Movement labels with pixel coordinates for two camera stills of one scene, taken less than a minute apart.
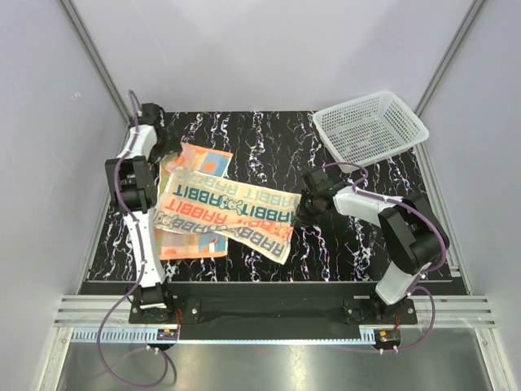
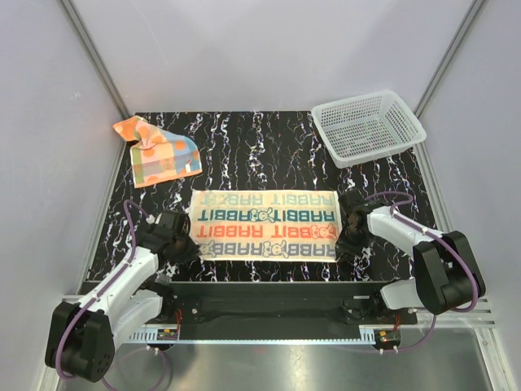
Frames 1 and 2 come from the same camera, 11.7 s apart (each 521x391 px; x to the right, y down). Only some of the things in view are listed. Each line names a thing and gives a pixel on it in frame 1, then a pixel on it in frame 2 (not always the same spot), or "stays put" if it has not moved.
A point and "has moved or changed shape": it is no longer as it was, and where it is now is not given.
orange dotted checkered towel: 202,159 has moved or changed shape
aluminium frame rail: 106,319 stays put
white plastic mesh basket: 369,129 stays put
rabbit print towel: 257,215 has moved or changed shape
